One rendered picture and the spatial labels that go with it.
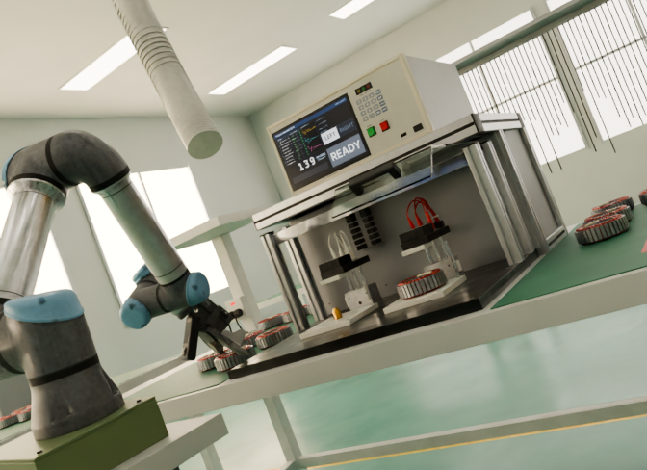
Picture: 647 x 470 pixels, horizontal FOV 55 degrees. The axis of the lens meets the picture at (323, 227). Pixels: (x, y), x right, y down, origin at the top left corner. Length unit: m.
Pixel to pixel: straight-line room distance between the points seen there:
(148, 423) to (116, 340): 5.59
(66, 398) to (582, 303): 0.84
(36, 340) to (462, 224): 1.02
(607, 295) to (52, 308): 0.89
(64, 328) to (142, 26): 2.17
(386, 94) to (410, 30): 6.85
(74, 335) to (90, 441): 0.18
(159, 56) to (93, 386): 2.10
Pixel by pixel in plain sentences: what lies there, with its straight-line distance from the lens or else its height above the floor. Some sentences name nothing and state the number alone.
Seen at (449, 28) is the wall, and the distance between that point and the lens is 8.20.
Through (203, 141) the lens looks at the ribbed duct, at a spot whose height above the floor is 1.58.
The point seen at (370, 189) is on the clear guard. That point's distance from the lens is 1.28.
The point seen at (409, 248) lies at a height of 0.88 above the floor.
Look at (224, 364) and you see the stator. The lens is 1.68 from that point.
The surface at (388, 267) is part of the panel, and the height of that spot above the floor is 0.84.
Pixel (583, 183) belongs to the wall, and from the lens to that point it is 7.79.
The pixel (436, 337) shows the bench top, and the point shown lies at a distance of 1.15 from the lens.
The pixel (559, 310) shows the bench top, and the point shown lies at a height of 0.72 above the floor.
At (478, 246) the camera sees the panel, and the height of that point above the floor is 0.82.
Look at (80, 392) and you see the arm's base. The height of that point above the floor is 0.88.
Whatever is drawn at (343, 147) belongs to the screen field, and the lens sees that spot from 1.60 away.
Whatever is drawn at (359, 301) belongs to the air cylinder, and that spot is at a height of 0.79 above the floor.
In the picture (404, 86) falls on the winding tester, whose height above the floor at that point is 1.24.
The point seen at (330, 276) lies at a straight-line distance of 1.58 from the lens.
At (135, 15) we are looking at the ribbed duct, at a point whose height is 2.28.
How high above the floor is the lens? 0.94
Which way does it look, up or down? 2 degrees up
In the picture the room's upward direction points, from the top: 21 degrees counter-clockwise
